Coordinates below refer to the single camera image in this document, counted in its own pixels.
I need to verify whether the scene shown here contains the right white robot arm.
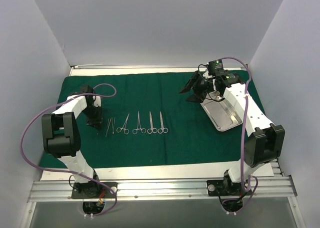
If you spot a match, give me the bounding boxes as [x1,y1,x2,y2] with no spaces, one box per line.
[180,71,285,195]

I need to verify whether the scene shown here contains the rear aluminium rail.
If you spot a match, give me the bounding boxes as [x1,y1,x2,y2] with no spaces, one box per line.
[72,64,103,69]

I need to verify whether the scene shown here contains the front aluminium rail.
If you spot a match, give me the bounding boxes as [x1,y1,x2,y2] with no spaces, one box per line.
[27,176,298,202]

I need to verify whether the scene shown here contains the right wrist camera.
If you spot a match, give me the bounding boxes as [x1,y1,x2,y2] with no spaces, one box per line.
[205,59,225,77]

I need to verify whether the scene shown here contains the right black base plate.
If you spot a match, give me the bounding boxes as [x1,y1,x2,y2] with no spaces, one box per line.
[206,179,252,197]

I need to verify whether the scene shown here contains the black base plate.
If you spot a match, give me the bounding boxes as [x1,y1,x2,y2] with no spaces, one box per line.
[71,181,118,199]
[206,179,252,197]

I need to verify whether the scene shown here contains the steel tweezers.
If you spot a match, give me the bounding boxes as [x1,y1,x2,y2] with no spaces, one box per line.
[111,117,116,134]
[105,118,111,137]

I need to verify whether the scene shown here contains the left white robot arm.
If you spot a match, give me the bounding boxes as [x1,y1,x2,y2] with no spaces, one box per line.
[41,85,103,198]

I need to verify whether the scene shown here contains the steel instrument tray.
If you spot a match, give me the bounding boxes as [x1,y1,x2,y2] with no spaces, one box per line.
[201,91,243,132]

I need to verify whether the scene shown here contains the steel hemostat forceps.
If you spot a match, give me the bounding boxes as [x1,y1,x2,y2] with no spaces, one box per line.
[116,114,130,135]
[132,111,147,135]

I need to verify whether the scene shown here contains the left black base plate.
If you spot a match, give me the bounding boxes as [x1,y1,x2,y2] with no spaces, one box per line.
[71,181,118,199]

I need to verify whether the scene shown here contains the dark green surgical cloth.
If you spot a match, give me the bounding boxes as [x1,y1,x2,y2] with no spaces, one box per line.
[59,72,241,168]

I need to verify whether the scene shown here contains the steel surgical scissors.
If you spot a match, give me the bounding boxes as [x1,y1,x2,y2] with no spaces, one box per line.
[157,111,169,134]
[147,112,158,134]

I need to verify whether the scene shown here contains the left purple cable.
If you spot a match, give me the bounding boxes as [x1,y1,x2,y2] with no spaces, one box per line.
[20,83,118,215]

